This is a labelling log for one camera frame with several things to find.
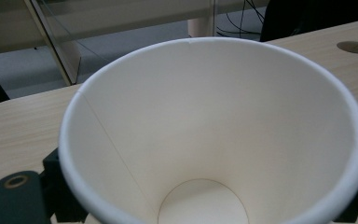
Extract bundle of black cables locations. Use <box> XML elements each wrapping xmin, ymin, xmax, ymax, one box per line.
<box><xmin>214</xmin><ymin>0</ymin><xmax>266</xmax><ymax>41</ymax></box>

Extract white paper cup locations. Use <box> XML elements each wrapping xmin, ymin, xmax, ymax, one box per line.
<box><xmin>58</xmin><ymin>36</ymin><xmax>358</xmax><ymax>224</ymax></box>

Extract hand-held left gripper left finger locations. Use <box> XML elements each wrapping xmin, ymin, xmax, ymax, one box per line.
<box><xmin>41</xmin><ymin>148</ymin><xmax>90</xmax><ymax>224</ymax></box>

